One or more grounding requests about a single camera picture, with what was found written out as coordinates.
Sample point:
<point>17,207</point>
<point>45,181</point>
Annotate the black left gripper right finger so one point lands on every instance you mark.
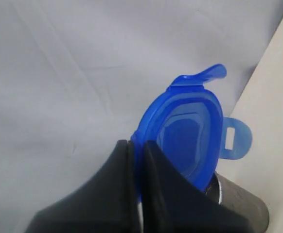
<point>170,204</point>

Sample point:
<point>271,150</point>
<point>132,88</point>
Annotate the blue container lid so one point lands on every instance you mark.
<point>187,123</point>

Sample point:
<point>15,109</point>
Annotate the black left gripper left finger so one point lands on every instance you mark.
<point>107,203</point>

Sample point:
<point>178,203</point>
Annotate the stainless steel cup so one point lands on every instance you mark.
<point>239,200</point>

